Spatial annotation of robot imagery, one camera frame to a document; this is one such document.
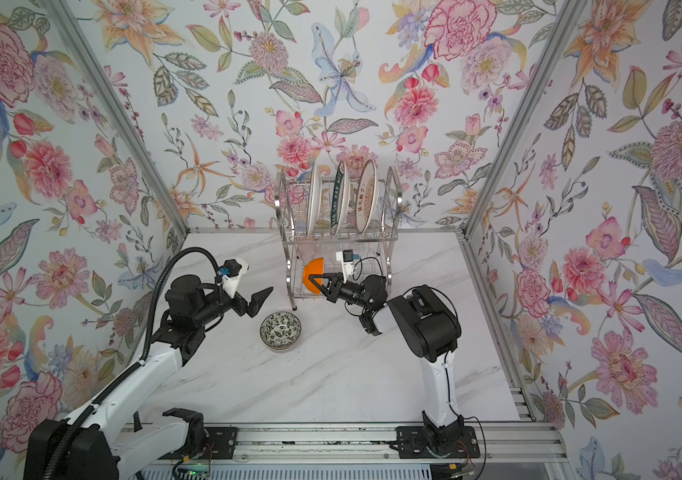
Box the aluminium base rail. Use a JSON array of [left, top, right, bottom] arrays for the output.
[[100, 421, 570, 466]]

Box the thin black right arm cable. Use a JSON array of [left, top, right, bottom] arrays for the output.
[[352, 256, 489, 480]]

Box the steel two-tier dish rack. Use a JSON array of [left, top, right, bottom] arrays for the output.
[[273, 167, 403, 310]]

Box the orange patterned plate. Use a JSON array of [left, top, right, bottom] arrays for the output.
[[355, 160, 377, 234]]

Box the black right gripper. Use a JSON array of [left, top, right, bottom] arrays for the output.
[[313, 275, 374, 314]]

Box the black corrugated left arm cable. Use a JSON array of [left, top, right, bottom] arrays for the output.
[[40, 246, 222, 480]]

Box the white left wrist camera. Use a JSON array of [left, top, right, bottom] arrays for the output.
[[216, 258, 249, 300]]

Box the dark rimmed white plate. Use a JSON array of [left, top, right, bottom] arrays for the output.
[[330, 162, 351, 235]]

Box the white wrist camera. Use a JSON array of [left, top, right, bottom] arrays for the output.
[[336, 249, 355, 282], [216, 258, 249, 300]]

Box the white plain plate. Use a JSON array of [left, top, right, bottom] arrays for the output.
[[306, 164, 322, 236]]

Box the aluminium right corner frame post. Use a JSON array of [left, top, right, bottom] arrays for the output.
[[463, 0, 586, 241]]

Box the aluminium left corner frame post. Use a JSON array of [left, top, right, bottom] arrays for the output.
[[40, 0, 189, 239]]

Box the aluminium corner frame post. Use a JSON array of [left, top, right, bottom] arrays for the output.
[[463, 0, 586, 241], [40, 0, 189, 239]]

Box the orange bowl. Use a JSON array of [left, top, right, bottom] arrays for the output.
[[302, 257, 324, 295]]

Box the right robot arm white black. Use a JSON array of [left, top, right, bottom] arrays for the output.
[[307, 273, 479, 459]]

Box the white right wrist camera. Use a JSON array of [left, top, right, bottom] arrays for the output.
[[336, 249, 355, 282]]

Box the pink floral patterned bowl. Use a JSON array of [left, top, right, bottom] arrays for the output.
[[259, 311, 302, 351]]

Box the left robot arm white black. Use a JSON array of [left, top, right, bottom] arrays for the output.
[[23, 275, 273, 479]]

